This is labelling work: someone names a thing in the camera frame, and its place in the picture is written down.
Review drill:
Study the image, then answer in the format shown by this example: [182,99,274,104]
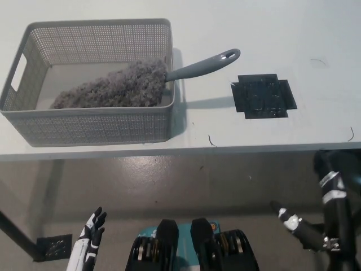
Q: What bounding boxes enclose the robot right hand white black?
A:
[270,200,342,252]

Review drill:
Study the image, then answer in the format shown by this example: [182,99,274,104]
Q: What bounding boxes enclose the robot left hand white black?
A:
[65,206,108,271]

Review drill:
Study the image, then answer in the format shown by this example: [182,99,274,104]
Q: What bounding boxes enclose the grey fluffy duster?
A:
[50,48,241,110]

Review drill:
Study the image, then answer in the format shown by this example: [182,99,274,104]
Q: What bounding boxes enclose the robot torso black teal blocks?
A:
[124,217,260,271]

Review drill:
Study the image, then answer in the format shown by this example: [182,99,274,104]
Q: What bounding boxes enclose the black tape patch on desk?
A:
[230,73,298,120]

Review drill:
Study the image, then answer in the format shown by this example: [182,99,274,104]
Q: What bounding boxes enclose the grey perforated plastic basket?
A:
[0,18,176,148]

